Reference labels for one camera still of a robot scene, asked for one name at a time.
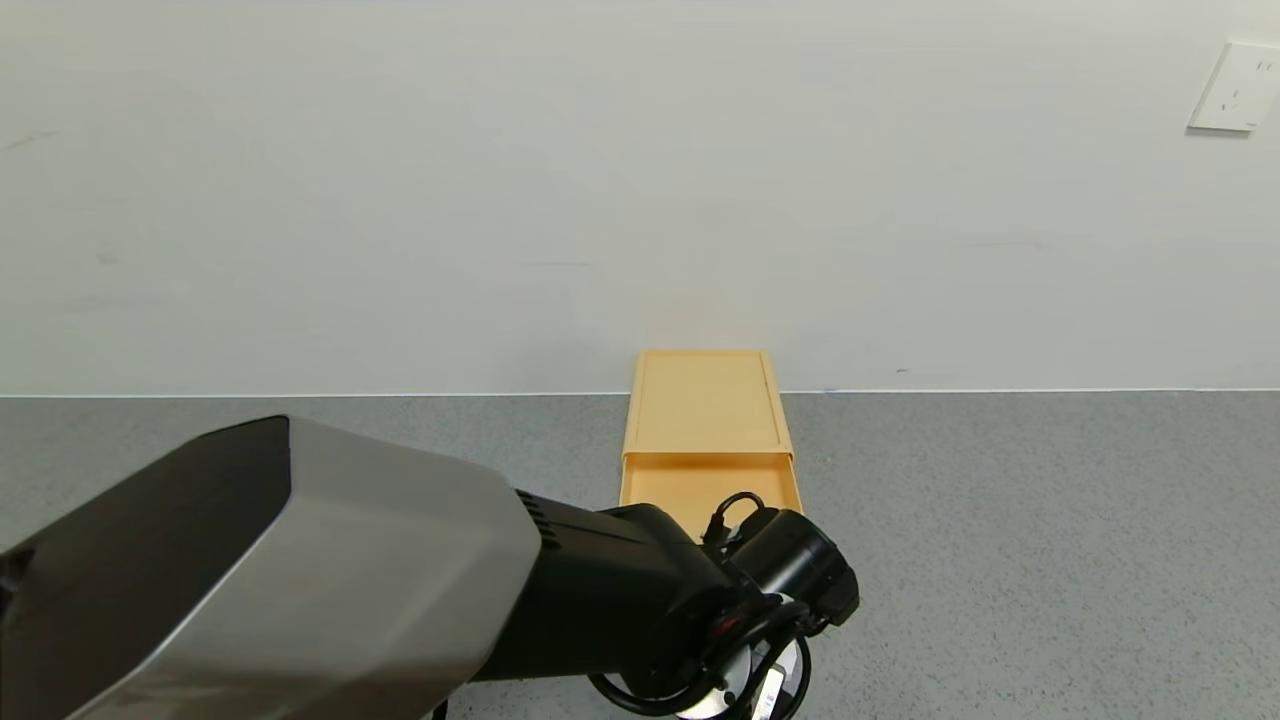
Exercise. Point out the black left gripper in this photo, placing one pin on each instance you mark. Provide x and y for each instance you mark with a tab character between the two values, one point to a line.
771	692

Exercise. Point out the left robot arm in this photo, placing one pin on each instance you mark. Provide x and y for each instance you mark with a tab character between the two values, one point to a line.
350	560

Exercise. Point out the yellow drawer case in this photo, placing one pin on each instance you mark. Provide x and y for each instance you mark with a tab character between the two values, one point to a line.
705	400

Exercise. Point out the white wall outlet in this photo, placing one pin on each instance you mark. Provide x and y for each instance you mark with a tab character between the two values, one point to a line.
1238	88

